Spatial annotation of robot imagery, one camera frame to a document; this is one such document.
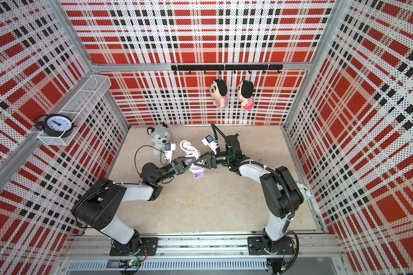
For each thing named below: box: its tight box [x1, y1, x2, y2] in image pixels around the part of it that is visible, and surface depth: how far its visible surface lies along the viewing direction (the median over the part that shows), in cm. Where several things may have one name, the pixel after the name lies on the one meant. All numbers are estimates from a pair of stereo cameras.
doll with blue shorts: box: [209, 79, 229, 109], surface depth 95 cm
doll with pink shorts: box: [236, 80, 255, 110], surface depth 97 cm
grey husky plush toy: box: [146, 121, 172, 159], surface depth 94 cm
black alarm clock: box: [34, 113, 78, 138], surface depth 65 cm
